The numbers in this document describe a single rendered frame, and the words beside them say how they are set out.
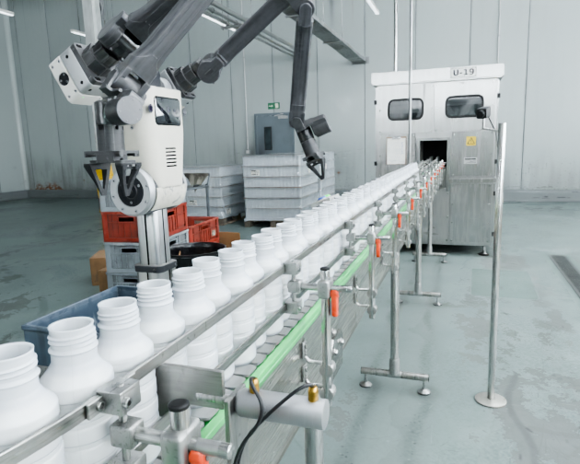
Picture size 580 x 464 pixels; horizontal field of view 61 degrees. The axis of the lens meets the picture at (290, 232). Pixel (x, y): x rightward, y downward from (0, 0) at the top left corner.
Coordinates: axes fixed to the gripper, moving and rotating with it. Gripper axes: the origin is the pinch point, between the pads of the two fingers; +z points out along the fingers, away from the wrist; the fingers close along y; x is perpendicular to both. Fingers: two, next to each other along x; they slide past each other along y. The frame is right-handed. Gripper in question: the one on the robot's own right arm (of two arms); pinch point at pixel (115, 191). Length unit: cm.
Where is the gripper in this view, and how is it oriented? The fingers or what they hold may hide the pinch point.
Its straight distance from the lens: 117.2
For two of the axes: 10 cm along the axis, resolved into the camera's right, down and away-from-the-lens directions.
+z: 0.2, 9.9, 1.7
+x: 3.5, -1.7, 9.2
